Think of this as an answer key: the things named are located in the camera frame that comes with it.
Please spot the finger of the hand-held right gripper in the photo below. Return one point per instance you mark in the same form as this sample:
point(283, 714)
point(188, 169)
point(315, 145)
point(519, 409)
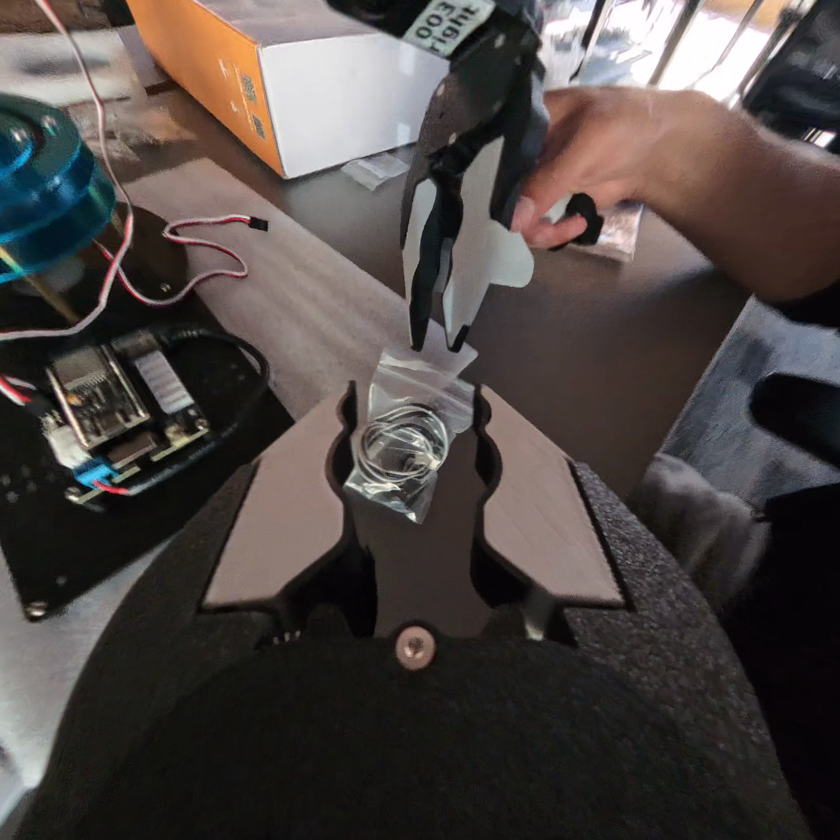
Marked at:
point(417, 249)
point(485, 256)

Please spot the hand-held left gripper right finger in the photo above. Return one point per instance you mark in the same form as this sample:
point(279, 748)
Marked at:
point(551, 525)

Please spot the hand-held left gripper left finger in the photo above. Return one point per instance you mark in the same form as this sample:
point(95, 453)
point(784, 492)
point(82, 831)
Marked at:
point(275, 525)

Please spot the clear zip bag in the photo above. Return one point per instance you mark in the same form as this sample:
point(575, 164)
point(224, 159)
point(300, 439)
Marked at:
point(420, 380)

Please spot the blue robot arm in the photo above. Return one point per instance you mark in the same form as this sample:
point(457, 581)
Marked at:
point(46, 170)

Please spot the person's right forearm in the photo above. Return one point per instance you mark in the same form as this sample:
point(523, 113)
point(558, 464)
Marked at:
point(754, 197)

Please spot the person's right hand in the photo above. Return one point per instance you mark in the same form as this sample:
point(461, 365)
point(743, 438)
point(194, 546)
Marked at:
point(604, 144)

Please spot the flat clear bag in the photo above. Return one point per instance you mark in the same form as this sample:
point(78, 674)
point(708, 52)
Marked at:
point(377, 172)

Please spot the pile of clear plastic bags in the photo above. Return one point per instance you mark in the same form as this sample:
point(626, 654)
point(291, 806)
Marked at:
point(617, 239)

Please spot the orange white cardboard box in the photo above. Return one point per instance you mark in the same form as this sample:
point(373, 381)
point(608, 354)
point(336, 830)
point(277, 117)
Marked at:
point(328, 85)

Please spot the white foam sheet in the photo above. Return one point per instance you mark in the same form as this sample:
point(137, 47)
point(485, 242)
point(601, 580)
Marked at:
point(275, 328)

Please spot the circuit board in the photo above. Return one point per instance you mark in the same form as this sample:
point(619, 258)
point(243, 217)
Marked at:
point(98, 400)

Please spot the black office chair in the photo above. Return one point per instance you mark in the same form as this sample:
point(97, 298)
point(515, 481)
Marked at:
point(807, 59)

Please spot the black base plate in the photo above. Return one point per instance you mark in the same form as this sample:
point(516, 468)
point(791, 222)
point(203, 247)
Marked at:
point(79, 544)

